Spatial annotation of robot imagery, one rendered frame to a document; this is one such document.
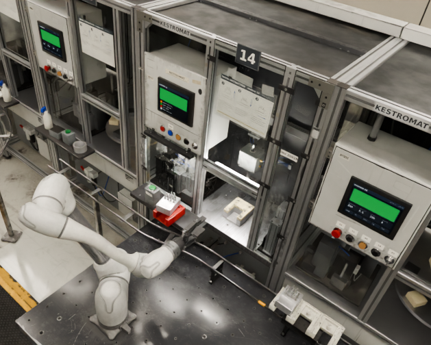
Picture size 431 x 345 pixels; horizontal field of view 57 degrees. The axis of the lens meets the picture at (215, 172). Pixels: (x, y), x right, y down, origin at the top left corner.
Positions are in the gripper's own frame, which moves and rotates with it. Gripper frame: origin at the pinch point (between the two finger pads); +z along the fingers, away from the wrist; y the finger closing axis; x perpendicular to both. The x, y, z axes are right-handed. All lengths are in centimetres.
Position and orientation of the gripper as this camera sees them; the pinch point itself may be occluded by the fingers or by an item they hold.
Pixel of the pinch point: (201, 225)
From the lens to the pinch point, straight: 213.2
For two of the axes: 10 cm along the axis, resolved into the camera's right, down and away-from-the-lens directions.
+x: -7.8, -4.5, 4.3
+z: 6.1, -4.5, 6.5
